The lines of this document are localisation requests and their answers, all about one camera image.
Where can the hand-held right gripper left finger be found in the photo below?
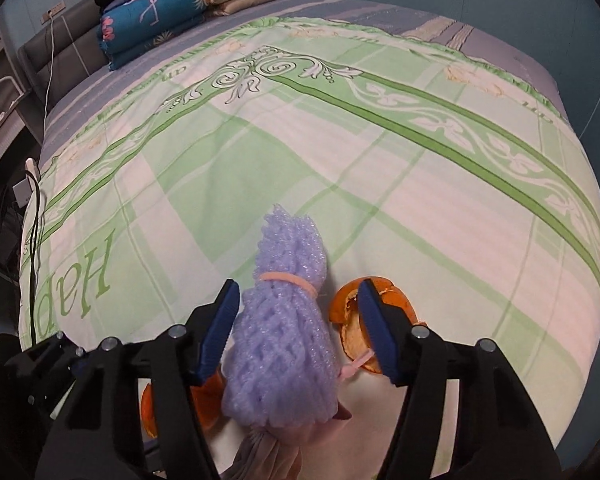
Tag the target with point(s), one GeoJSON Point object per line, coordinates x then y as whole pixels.
{"type": "Point", "coordinates": [220, 330]}

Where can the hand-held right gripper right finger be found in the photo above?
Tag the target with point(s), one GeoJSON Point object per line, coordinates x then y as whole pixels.
{"type": "Point", "coordinates": [375, 330]}

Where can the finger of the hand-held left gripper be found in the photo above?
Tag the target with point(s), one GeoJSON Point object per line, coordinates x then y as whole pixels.
{"type": "Point", "coordinates": [40, 365]}

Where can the purple foam fruit net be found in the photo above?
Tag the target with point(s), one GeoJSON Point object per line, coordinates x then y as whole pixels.
{"type": "Point", "coordinates": [280, 350]}

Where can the orange peel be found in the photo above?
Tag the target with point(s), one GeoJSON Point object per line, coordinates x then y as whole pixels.
{"type": "Point", "coordinates": [347, 310]}

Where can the orange snack wrapper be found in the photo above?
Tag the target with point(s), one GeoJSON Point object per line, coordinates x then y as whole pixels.
{"type": "Point", "coordinates": [212, 402]}

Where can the white charger plug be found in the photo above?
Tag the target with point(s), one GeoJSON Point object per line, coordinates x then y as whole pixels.
{"type": "Point", "coordinates": [32, 167]}

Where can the grey padded headboard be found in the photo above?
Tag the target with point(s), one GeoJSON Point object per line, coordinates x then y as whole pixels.
{"type": "Point", "coordinates": [70, 55]}

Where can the blue floral folded quilt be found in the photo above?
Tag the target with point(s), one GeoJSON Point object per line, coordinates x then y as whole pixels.
{"type": "Point", "coordinates": [145, 25]}

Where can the white wall socket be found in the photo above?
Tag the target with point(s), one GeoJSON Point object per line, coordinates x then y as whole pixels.
{"type": "Point", "coordinates": [53, 11]}

